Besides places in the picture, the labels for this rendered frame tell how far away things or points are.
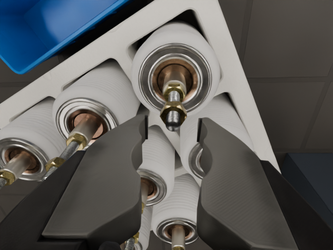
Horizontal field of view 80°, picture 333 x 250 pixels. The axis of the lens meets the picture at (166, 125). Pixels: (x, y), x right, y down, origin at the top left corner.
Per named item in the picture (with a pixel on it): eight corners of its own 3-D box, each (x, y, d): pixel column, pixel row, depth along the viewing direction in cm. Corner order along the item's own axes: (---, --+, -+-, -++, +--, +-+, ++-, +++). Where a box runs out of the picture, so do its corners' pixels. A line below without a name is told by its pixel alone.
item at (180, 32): (208, 23, 34) (233, 38, 18) (196, 78, 39) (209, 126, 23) (152, 15, 34) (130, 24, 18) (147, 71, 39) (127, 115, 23)
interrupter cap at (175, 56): (219, 48, 19) (220, 49, 19) (202, 116, 23) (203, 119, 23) (141, 36, 19) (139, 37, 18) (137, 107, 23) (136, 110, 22)
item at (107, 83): (156, 71, 39) (141, 115, 23) (134, 109, 43) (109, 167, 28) (110, 43, 36) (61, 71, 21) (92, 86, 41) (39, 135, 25)
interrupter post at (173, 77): (188, 71, 21) (190, 81, 18) (184, 93, 22) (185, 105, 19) (164, 67, 20) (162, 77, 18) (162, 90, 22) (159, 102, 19)
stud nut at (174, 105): (160, 121, 15) (160, 127, 15) (159, 101, 15) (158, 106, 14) (186, 121, 15) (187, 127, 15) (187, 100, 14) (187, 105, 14)
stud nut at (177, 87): (163, 101, 19) (163, 105, 18) (163, 83, 18) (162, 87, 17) (185, 100, 19) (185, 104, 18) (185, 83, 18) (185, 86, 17)
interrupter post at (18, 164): (27, 150, 27) (9, 167, 24) (36, 163, 28) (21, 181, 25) (12, 153, 27) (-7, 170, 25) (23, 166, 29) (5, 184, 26)
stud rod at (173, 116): (169, 91, 20) (165, 132, 13) (169, 81, 19) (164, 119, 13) (179, 91, 20) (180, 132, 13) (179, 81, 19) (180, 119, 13)
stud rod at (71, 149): (89, 131, 23) (54, 181, 16) (86, 137, 23) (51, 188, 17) (81, 127, 23) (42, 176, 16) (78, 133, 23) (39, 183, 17)
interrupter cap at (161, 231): (196, 213, 32) (196, 217, 31) (203, 239, 36) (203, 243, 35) (151, 218, 33) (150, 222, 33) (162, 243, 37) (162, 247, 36)
